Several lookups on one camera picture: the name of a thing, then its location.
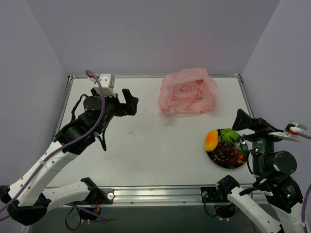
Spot dark red fake grapes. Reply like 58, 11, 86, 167
212, 141, 238, 168

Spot dark rimmed beige plate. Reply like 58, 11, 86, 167
205, 128, 249, 169

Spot fake strawberry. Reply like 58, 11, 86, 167
233, 144, 245, 165

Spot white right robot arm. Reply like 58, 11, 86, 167
216, 109, 311, 233

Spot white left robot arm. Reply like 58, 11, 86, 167
0, 88, 138, 226

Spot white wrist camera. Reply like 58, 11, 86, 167
98, 74, 116, 97
268, 121, 308, 142

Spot pink floral plastic bag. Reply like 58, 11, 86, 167
158, 68, 218, 115

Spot green fake fruit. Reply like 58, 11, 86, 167
220, 128, 238, 144

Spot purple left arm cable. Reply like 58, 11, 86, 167
0, 69, 110, 223

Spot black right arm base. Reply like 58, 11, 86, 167
200, 186, 238, 221

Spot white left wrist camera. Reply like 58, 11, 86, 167
98, 74, 116, 97

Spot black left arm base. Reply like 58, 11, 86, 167
65, 188, 115, 231

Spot orange fake fruit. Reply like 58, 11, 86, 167
205, 130, 218, 152

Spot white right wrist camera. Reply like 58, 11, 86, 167
268, 121, 308, 142

